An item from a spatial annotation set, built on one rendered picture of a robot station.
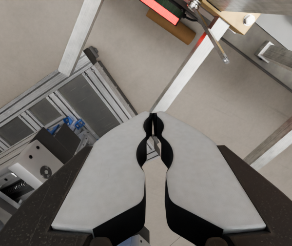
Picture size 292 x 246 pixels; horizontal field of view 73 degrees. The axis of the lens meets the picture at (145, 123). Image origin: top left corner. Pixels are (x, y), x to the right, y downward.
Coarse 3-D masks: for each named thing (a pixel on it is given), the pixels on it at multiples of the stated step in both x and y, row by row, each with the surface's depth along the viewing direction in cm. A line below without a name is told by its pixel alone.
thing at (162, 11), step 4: (144, 0) 52; (148, 0) 52; (152, 0) 52; (148, 4) 53; (152, 4) 53; (156, 4) 53; (152, 8) 53; (156, 8) 53; (160, 8) 53; (164, 8) 53; (160, 12) 54; (164, 12) 54; (168, 12) 54; (164, 16) 54; (168, 16) 54; (172, 16) 54; (172, 20) 55; (176, 20) 55
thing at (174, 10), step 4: (156, 0) 52; (160, 0) 52; (164, 0) 52; (168, 0) 52; (164, 4) 53; (168, 4) 53; (172, 4) 53; (168, 8) 53; (172, 8) 53; (176, 8) 53; (172, 12) 54; (176, 12) 54; (180, 12) 54; (180, 16) 54
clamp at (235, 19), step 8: (200, 0) 39; (208, 8) 40; (216, 8) 39; (216, 16) 42; (224, 16) 39; (232, 16) 39; (240, 16) 39; (256, 16) 39; (232, 24) 40; (240, 24) 40; (240, 32) 41
